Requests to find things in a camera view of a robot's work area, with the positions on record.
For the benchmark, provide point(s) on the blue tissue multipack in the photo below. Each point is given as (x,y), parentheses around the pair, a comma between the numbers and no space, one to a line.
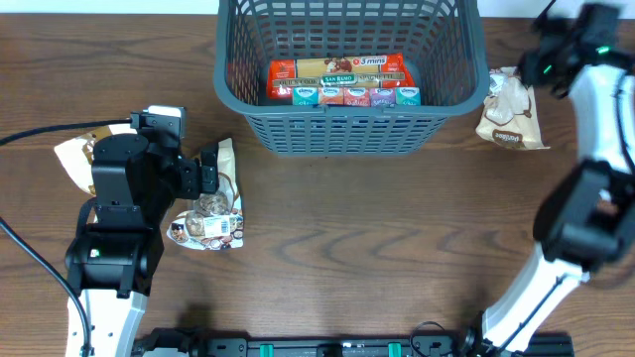
(357,96)

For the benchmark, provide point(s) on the cookie bag with barcode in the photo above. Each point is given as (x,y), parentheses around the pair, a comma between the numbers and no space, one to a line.
(215,221)

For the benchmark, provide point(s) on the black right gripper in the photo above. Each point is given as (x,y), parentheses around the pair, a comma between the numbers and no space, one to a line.
(533,70)

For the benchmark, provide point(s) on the brown white coffee bag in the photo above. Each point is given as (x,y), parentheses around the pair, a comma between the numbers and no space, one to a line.
(76,155)

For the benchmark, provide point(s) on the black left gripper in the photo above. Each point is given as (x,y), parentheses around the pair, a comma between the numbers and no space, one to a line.
(190,185)

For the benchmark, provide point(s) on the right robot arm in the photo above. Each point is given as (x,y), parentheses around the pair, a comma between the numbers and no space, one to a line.
(588,219)

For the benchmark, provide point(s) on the orange spaghetti packet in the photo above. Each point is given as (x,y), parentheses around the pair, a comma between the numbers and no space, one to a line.
(382,71)

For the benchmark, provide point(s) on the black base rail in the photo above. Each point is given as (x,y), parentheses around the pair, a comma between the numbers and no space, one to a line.
(207,343)

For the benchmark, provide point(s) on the white brown snack bag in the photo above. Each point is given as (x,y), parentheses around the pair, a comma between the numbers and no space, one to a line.
(509,117)

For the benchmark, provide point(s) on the grey plastic basket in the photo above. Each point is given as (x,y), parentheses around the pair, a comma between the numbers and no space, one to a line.
(442,43)

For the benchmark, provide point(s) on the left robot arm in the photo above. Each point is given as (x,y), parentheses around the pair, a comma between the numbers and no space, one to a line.
(118,241)

